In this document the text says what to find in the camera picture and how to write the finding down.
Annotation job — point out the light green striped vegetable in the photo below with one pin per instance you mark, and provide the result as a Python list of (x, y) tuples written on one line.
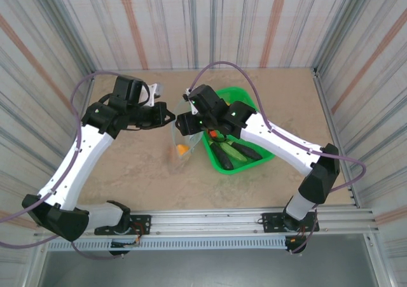
[(233, 151)]

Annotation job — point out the aluminium side frame profile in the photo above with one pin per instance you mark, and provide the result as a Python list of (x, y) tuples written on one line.
[(337, 134)]

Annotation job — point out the yellow-orange food piece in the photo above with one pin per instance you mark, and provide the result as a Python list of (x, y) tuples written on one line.
[(182, 149)]

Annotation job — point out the green plastic mesh basket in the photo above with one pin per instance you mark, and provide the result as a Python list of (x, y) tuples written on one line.
[(237, 93)]

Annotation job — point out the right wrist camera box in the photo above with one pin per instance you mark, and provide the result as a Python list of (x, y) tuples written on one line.
[(187, 93)]

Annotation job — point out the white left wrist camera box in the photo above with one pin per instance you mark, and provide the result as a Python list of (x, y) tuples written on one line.
[(154, 93)]

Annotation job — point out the dark green cucumber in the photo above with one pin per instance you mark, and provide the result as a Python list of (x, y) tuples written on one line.
[(249, 151), (222, 158)]

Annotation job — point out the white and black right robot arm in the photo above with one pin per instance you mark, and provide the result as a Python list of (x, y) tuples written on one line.
[(280, 144)]

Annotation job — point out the orange carrot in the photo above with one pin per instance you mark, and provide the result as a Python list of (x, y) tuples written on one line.
[(212, 134)]

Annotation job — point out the clear zip-top bag elephant print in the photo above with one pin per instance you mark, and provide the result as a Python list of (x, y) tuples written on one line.
[(182, 139)]

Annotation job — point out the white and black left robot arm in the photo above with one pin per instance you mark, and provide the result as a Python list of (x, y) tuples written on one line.
[(79, 159)]

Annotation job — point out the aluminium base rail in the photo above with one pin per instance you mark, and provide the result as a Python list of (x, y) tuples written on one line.
[(206, 218)]

